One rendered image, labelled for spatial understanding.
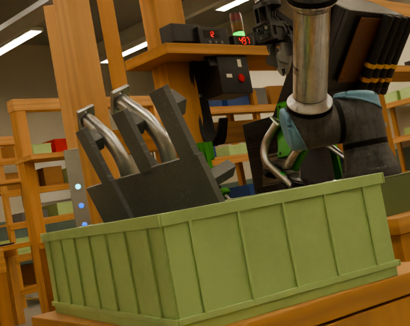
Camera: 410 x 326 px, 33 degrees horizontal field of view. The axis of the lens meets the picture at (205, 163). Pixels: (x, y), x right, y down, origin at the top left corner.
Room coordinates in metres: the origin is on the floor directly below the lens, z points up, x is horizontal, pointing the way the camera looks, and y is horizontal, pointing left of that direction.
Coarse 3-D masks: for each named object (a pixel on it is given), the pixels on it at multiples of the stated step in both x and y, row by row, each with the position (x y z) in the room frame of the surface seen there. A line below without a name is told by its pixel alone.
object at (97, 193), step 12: (84, 132) 1.35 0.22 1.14; (96, 132) 1.37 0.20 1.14; (84, 144) 1.37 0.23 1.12; (96, 144) 1.36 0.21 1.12; (96, 156) 1.35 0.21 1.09; (96, 168) 1.38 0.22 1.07; (108, 168) 1.36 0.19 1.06; (108, 180) 1.37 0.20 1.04; (96, 192) 1.45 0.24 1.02; (108, 192) 1.40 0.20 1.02; (120, 192) 1.37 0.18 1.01; (96, 204) 1.48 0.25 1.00; (108, 204) 1.43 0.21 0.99; (120, 204) 1.38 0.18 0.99; (108, 216) 1.46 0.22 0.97; (120, 216) 1.41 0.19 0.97; (132, 216) 1.37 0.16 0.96
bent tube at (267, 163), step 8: (272, 120) 2.48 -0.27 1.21; (272, 128) 2.49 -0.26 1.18; (264, 136) 2.51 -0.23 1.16; (272, 136) 2.50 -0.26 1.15; (264, 144) 2.51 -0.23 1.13; (264, 152) 2.51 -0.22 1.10; (264, 160) 2.50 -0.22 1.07; (272, 168) 2.46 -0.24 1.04; (280, 176) 2.43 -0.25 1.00; (288, 184) 2.39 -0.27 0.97
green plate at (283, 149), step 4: (280, 104) 2.52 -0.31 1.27; (284, 104) 2.51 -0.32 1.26; (280, 108) 2.52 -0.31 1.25; (280, 128) 2.51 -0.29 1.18; (280, 132) 2.50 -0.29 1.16; (280, 136) 2.50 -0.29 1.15; (284, 136) 2.49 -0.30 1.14; (280, 140) 2.50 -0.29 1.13; (284, 140) 2.48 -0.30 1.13; (280, 144) 2.50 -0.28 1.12; (284, 144) 2.48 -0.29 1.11; (280, 148) 2.49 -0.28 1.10; (284, 148) 2.48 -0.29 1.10; (288, 148) 2.46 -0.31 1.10; (280, 152) 2.49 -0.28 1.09; (284, 152) 2.48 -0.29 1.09; (288, 152) 2.46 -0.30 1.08; (280, 156) 2.49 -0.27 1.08; (284, 156) 2.47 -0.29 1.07
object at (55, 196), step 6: (42, 162) 13.15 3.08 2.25; (48, 162) 13.24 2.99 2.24; (54, 162) 13.34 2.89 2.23; (60, 162) 13.43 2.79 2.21; (36, 168) 13.04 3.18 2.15; (48, 192) 13.16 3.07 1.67; (54, 192) 13.26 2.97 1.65; (60, 192) 13.35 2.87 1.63; (66, 192) 13.45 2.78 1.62; (42, 198) 13.05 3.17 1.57; (48, 198) 13.14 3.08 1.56; (54, 198) 13.24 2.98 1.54; (60, 198) 13.34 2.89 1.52; (66, 198) 13.43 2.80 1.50; (42, 204) 13.04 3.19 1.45
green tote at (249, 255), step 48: (288, 192) 1.04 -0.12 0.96; (336, 192) 1.09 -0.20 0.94; (48, 240) 1.42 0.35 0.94; (96, 240) 1.17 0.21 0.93; (144, 240) 0.99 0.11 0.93; (192, 240) 0.95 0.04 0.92; (240, 240) 1.00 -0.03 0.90; (288, 240) 1.03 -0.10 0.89; (336, 240) 1.08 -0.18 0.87; (384, 240) 1.13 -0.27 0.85; (96, 288) 1.20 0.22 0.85; (144, 288) 1.02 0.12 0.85; (192, 288) 0.95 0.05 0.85; (240, 288) 0.99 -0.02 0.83; (288, 288) 1.03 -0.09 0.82; (336, 288) 1.07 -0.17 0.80
